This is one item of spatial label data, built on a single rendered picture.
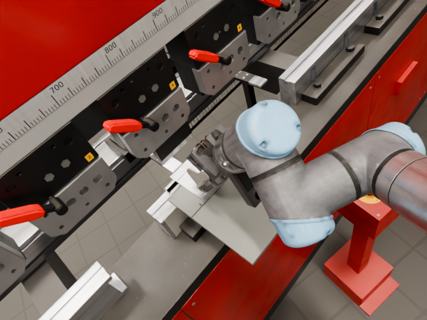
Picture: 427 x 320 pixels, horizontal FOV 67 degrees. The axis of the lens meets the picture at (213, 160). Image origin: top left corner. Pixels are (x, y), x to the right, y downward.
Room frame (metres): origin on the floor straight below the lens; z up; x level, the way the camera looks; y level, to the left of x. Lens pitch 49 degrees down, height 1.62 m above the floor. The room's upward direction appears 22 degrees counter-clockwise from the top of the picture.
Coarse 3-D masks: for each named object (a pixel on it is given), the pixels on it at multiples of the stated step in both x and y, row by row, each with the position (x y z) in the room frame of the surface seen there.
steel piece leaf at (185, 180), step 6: (192, 168) 0.54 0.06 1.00; (186, 174) 0.53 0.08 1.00; (180, 180) 0.52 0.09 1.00; (186, 180) 0.51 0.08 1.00; (192, 180) 0.50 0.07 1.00; (186, 186) 0.49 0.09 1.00; (192, 186) 0.49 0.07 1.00; (216, 186) 0.45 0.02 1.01; (192, 192) 0.47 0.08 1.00; (198, 192) 0.46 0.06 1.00; (210, 192) 0.44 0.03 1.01; (204, 198) 0.43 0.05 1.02
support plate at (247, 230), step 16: (176, 192) 0.49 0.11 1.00; (224, 192) 0.43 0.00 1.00; (192, 208) 0.43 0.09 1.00; (208, 208) 0.41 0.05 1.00; (224, 208) 0.39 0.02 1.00; (240, 208) 0.38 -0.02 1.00; (256, 208) 0.36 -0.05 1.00; (208, 224) 0.37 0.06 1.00; (224, 224) 0.36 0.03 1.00; (240, 224) 0.34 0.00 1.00; (256, 224) 0.33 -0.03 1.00; (272, 224) 0.31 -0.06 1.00; (224, 240) 0.32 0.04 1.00; (240, 240) 0.31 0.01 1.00; (256, 240) 0.29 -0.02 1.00; (272, 240) 0.28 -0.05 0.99; (256, 256) 0.26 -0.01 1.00
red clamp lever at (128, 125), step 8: (112, 120) 0.43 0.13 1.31; (120, 120) 0.43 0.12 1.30; (128, 120) 0.44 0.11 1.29; (136, 120) 0.45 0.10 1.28; (144, 120) 0.46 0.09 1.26; (152, 120) 0.45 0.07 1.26; (104, 128) 0.42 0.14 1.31; (112, 128) 0.41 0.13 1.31; (120, 128) 0.42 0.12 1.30; (128, 128) 0.42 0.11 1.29; (136, 128) 0.43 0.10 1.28; (152, 128) 0.44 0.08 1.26
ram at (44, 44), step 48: (0, 0) 0.44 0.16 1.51; (48, 0) 0.46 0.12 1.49; (96, 0) 0.49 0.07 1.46; (144, 0) 0.53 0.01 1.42; (0, 48) 0.42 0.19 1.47; (48, 48) 0.45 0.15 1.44; (96, 48) 0.48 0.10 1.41; (144, 48) 0.51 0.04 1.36; (0, 96) 0.40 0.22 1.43; (96, 96) 0.46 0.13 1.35
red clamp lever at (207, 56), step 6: (192, 54) 0.52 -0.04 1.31; (198, 54) 0.51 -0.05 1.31; (204, 54) 0.52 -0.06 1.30; (210, 54) 0.53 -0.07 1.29; (216, 54) 0.54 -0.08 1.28; (222, 54) 0.56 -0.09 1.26; (198, 60) 0.51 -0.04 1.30; (204, 60) 0.52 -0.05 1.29; (210, 60) 0.52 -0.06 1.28; (216, 60) 0.53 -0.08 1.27; (222, 60) 0.54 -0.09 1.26; (228, 60) 0.54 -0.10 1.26
